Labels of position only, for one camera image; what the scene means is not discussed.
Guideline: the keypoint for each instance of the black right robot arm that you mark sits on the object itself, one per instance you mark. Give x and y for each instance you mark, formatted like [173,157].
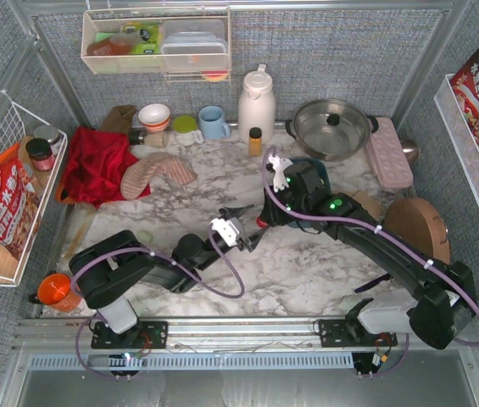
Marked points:
[445,295]

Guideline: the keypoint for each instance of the green lidded cup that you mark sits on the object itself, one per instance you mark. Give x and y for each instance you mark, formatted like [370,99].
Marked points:
[186,131]

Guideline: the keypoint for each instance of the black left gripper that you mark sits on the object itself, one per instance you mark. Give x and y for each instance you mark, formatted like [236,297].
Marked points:
[242,230]

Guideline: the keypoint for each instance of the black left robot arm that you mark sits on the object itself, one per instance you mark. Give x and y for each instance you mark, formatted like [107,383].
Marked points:
[103,273]

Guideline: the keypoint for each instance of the round wooden board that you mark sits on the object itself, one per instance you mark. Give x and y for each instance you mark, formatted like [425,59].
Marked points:
[419,224]

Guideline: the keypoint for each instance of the red coffee capsule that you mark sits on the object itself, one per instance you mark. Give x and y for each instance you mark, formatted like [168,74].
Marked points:
[260,222]

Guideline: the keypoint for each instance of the white striped bowl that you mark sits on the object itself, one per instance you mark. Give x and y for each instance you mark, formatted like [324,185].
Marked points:
[154,117]

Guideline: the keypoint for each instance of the striped pink oven mitt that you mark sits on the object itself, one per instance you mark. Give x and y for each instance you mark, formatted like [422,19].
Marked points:
[136,180]

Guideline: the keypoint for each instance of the metal bowl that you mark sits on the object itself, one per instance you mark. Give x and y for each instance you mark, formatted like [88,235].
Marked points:
[411,151]

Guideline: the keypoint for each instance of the white wire basket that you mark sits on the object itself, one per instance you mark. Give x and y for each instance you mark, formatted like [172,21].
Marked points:
[13,130]

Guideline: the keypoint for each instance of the stainless steel pot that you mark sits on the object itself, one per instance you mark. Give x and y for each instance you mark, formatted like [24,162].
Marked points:
[330,129]

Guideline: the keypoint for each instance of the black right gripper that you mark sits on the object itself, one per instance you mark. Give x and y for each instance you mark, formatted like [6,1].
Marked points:
[274,210]

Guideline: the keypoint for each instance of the white right wall basket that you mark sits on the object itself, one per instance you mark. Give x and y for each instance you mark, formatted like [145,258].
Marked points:
[460,134]

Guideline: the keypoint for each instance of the silver lidded jar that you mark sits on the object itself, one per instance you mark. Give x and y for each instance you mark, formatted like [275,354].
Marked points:
[50,134]

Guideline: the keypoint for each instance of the clear plastic food container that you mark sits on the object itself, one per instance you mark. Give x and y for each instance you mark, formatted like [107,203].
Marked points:
[194,45]

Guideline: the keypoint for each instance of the blue mug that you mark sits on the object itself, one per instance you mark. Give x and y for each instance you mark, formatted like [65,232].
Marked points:
[212,123]

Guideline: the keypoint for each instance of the dark lidded jar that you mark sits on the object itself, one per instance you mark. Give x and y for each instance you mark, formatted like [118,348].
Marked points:
[40,154]

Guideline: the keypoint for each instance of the orange snack bag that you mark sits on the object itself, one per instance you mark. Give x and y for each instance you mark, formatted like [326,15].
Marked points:
[18,202]

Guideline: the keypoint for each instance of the red cloth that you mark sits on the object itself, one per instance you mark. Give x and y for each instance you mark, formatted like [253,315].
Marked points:
[96,164]

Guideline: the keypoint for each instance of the orange cup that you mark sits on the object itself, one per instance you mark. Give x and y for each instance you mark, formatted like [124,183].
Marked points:
[55,292]

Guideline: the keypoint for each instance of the pink egg tray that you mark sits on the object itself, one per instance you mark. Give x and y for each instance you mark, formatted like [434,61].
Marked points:
[385,155]

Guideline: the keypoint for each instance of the white thermos jug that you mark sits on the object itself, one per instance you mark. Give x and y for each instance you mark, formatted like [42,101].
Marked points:
[257,105]

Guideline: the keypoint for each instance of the green coffee capsule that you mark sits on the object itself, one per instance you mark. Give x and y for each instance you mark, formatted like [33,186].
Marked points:
[145,237]

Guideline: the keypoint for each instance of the beige wall rack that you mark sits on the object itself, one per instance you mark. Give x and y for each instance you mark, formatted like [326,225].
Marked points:
[106,50]

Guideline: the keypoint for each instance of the teal plastic storage basket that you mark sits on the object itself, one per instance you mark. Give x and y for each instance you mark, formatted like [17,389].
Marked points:
[319,166]

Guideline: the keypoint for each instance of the orange spice bottle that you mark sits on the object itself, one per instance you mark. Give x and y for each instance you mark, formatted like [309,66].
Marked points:
[255,141]

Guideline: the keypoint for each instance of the green packaged box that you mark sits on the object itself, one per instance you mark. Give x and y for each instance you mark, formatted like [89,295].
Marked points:
[149,35]

